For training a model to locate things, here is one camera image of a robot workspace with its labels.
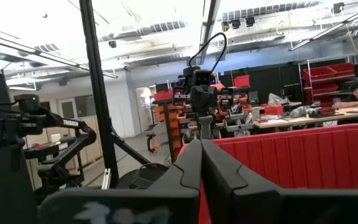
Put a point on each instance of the red plastic ribbed bin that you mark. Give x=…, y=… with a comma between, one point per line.
x=306, y=155

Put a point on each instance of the black partition panel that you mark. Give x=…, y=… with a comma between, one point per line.
x=8, y=186

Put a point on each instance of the small red storage bin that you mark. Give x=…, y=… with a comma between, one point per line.
x=241, y=81

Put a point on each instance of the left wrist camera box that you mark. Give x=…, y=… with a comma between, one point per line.
x=199, y=76

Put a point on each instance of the person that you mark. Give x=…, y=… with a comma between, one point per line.
x=357, y=93

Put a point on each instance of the white framed door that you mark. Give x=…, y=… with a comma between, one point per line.
x=66, y=109

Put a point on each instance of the red box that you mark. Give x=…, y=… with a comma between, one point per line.
x=273, y=110

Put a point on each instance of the black background panel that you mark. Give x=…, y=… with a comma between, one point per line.
x=259, y=81

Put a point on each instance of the grey plastic bags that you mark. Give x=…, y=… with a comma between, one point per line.
x=303, y=111

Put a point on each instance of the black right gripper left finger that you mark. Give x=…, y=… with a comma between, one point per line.
x=120, y=205

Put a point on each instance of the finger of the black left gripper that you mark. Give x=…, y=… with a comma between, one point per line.
x=203, y=127
x=209, y=127

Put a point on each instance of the wooden workbench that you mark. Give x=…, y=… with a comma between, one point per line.
x=306, y=119

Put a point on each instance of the rack of small parts bins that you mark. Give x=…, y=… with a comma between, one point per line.
x=176, y=124

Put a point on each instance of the clear plastic bag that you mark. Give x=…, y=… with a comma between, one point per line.
x=277, y=99

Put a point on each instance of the small black table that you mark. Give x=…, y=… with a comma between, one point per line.
x=36, y=152

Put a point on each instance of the red shelf bin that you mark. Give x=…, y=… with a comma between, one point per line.
x=319, y=73
x=320, y=88
x=342, y=68

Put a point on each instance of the black aluminium table frame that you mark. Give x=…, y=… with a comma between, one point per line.
x=98, y=77

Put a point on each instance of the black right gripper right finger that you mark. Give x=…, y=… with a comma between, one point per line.
x=259, y=205

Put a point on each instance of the light wooden cabinet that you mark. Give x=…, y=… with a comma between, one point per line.
x=90, y=149

